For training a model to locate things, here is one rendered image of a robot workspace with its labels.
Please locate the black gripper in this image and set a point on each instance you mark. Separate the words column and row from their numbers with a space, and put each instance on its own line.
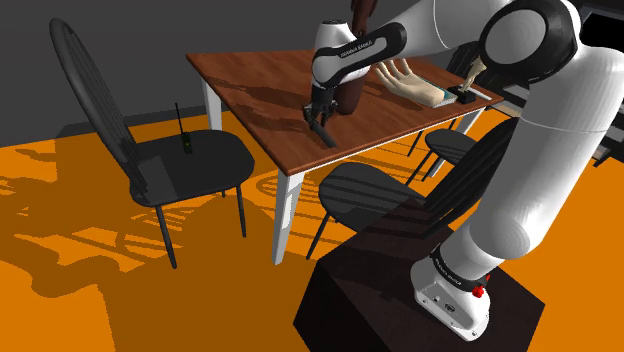
column 322, row 99

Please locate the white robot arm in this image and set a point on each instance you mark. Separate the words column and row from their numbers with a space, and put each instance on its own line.
column 546, row 161

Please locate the dark brown tall vase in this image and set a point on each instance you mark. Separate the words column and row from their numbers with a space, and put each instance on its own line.
column 349, row 97

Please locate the brown wooden table white legs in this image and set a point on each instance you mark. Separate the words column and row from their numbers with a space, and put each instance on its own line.
column 273, row 97

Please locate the black round-backed chair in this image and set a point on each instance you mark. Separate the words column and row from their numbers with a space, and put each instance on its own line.
column 462, row 58
column 365, row 195
column 195, row 161
column 448, row 144

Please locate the beige hand sculpture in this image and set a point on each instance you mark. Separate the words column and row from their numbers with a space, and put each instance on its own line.
column 414, row 88

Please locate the teal book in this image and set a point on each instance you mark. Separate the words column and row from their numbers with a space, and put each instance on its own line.
column 446, row 99

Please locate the black walkie-talkie with antenna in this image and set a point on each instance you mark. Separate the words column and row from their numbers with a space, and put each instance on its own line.
column 186, row 144

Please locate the beige figure on black base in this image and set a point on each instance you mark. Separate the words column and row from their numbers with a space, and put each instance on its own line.
column 469, row 80

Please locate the white pen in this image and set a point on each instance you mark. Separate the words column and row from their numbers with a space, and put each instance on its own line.
column 481, row 94

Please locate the dark robot stand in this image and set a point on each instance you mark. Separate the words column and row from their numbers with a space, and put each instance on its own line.
column 370, row 302

